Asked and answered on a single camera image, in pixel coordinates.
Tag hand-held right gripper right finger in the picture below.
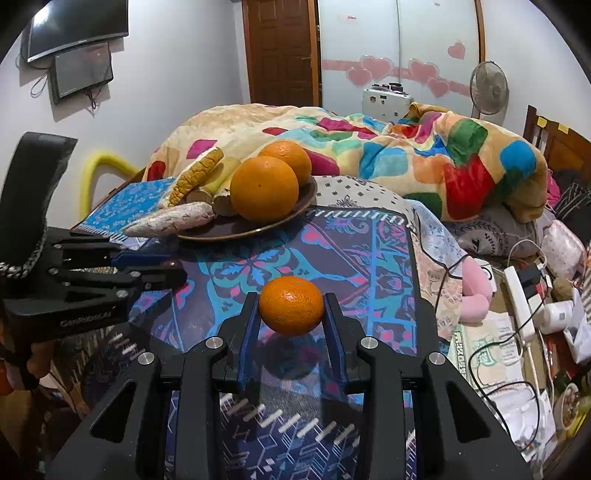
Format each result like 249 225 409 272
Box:
322 293 523 480

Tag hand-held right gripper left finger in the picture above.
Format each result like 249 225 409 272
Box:
46 292 262 480

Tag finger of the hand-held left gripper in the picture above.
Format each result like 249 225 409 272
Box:
48 231 178 274
50 264 188 302

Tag pale sweet potato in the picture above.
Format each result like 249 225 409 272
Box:
124 202 216 237

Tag small mandarin orange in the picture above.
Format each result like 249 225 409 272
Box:
258 276 325 336

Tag yellow corn cob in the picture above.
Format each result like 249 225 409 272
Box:
168 147 225 207
187 157 242 217

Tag dark brown round plate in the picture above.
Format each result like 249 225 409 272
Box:
174 177 319 242

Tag large orange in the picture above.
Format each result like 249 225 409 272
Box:
229 156 300 223
257 140 313 186

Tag blue patterned cloth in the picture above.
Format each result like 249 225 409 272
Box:
70 178 178 241

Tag yellow foam tube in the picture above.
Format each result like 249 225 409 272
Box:
81 150 140 208

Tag dark patterned mat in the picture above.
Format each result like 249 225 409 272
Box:
81 208 423 480

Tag white dotted pillow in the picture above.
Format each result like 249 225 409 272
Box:
313 174 419 217

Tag pink plush toy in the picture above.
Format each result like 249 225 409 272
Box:
461 257 496 321

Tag banknote print cloth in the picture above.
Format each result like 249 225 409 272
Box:
454 322 529 385

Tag white power strip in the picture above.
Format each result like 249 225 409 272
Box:
503 267 537 343

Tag grey patterned pillow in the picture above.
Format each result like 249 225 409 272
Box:
445 202 557 258

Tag colourful patchwork blanket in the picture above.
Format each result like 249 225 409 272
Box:
142 102 550 223

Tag white plastic bottle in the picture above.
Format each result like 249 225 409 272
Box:
539 300 576 335

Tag bowl of food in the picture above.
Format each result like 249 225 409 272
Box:
553 382 583 431

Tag white box appliance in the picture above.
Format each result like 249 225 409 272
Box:
361 83 414 123

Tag pink white patterned bag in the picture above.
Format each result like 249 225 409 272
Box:
542 220 586 278

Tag brown wooden door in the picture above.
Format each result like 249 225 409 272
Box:
242 0 322 108

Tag standing electric fan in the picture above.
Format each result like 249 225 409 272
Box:
469 60 509 121

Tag wooden bed headboard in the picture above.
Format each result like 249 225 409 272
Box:
523 104 591 178

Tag sliding wardrobe with heart stickers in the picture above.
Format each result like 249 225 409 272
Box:
318 0 486 116

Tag black power cable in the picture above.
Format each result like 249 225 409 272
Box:
431 249 557 455

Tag small black wall monitor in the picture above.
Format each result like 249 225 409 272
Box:
50 41 115 105

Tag black wall television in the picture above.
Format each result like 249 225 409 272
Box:
25 0 129 64

